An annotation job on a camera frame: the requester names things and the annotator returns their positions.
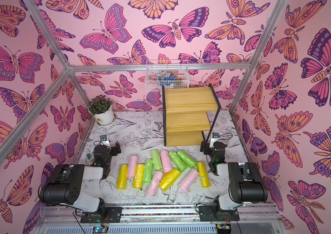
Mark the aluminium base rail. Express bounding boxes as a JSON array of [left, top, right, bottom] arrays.
[[33, 203, 287, 234]]

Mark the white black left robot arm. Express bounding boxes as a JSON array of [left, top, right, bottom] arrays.
[[38, 142, 122, 224]]

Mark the wooden three-tier shelf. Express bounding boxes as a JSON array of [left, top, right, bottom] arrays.
[[162, 84, 221, 147]]

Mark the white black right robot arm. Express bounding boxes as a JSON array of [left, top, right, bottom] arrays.
[[196, 141, 268, 222]]

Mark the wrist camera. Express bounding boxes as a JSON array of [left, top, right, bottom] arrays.
[[209, 133, 220, 148], [100, 135, 110, 147]]

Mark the yellow roll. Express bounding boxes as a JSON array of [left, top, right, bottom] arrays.
[[132, 164, 145, 189], [116, 164, 128, 190], [159, 168, 181, 192], [197, 161, 210, 188]]

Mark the potted green plant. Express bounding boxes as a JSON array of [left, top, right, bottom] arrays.
[[88, 95, 115, 126]]

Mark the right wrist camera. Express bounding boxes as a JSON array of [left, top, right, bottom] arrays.
[[209, 133, 220, 148]]

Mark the white wire basket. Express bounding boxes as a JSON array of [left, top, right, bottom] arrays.
[[144, 59, 190, 92]]

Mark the pink roll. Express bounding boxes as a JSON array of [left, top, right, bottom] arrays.
[[179, 169, 199, 193], [160, 150, 172, 173], [146, 171, 163, 197], [127, 155, 138, 179]]

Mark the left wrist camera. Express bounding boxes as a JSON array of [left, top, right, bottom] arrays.
[[100, 135, 110, 147]]

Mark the green roll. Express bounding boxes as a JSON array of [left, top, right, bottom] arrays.
[[151, 150, 163, 171], [143, 160, 153, 184], [168, 151, 187, 172], [177, 150, 198, 169]]

